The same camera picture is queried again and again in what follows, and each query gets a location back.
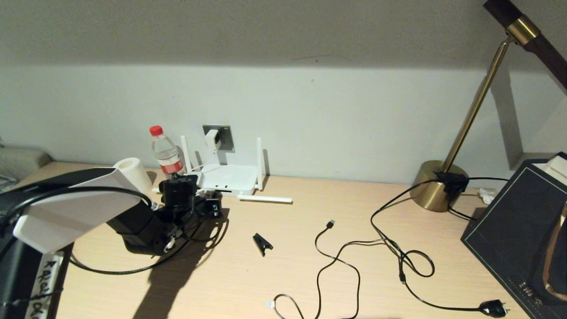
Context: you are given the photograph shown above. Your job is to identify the black lamp power cord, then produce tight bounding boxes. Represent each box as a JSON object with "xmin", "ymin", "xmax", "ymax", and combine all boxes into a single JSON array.
[{"xmin": 371, "ymin": 177, "xmax": 510, "ymax": 319}]

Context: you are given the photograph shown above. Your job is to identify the white adapter cord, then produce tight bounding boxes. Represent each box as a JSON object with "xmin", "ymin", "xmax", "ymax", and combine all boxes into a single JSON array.
[{"xmin": 193, "ymin": 153, "xmax": 217, "ymax": 195}]

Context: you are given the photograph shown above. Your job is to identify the clear water bottle red cap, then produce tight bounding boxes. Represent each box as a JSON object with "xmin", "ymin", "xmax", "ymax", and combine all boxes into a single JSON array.
[{"xmin": 149, "ymin": 126, "xmax": 186, "ymax": 178}]

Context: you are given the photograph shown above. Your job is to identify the white paper roll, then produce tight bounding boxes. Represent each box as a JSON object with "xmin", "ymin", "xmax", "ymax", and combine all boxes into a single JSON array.
[{"xmin": 113, "ymin": 158, "xmax": 153, "ymax": 195}]

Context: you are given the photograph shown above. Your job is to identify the black ethernet cable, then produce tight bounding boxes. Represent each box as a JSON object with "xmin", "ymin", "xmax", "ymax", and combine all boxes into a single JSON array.
[{"xmin": 69, "ymin": 202, "xmax": 229, "ymax": 275}]

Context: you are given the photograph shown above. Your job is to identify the black plastic clip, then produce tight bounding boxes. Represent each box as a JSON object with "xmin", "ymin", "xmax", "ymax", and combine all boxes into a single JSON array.
[{"xmin": 252, "ymin": 233, "xmax": 274, "ymax": 257}]

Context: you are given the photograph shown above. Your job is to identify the black box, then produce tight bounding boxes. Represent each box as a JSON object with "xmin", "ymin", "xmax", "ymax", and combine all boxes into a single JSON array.
[{"xmin": 461, "ymin": 153, "xmax": 567, "ymax": 319}]

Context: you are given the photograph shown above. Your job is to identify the white power adapter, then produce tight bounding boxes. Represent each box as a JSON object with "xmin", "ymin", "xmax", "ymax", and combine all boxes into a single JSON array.
[{"xmin": 205, "ymin": 129, "xmax": 221, "ymax": 153}]

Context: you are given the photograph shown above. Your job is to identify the grey cushion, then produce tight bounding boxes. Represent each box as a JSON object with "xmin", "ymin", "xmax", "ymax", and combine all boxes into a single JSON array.
[{"xmin": 0, "ymin": 147, "xmax": 53, "ymax": 182}]

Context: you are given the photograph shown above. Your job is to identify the white router with antennas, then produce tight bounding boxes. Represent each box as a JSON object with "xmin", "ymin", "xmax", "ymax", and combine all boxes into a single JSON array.
[{"xmin": 179, "ymin": 136, "xmax": 294, "ymax": 204}]

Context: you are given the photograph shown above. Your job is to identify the brass desk lamp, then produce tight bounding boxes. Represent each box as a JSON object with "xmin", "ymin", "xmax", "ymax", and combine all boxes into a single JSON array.
[{"xmin": 411, "ymin": 0, "xmax": 567, "ymax": 212}]

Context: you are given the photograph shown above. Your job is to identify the white box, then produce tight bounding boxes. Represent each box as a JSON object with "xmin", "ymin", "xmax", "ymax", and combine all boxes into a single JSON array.
[{"xmin": 534, "ymin": 156, "xmax": 567, "ymax": 189}]

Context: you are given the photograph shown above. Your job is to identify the grey wall socket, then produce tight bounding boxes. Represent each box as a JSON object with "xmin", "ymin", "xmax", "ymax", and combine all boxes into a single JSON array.
[{"xmin": 203, "ymin": 125, "xmax": 234, "ymax": 152}]

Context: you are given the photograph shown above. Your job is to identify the black USB cable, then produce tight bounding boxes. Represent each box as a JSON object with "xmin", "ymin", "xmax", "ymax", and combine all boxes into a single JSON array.
[{"xmin": 266, "ymin": 220, "xmax": 387, "ymax": 319}]

